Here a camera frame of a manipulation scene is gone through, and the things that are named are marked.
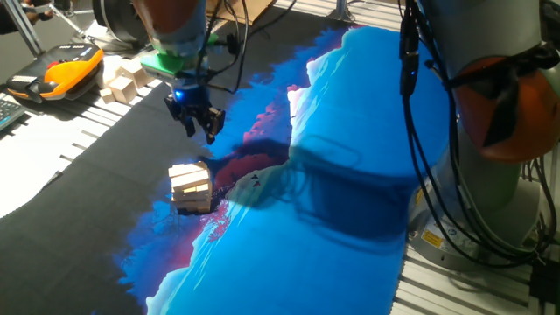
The large spare wooden block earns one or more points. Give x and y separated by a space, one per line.
131 72

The black handheld control device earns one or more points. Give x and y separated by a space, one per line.
44 6

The orange and black teach pendant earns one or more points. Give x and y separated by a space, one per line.
65 72

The blue landscape printed mat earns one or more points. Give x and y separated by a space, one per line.
328 245

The pale spare wooden block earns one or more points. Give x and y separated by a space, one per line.
108 70

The black round housing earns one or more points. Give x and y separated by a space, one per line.
118 17

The small spare wooden block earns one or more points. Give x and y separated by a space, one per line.
106 95

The forearm in dark sleeve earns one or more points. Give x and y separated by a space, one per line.
9 22

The person hand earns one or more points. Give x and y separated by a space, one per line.
39 13

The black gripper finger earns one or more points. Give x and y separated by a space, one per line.
213 124
186 122

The wooden Jenga tower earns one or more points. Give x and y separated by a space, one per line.
191 186

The grey slanted metal post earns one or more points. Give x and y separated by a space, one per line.
24 28

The cardboard box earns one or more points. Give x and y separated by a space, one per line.
258 9

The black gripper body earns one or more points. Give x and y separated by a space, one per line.
188 98

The medium spare wooden block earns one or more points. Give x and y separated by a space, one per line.
123 89

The aluminium frame post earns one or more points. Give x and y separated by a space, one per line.
343 11

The green gripper mount plate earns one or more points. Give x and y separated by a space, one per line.
168 61

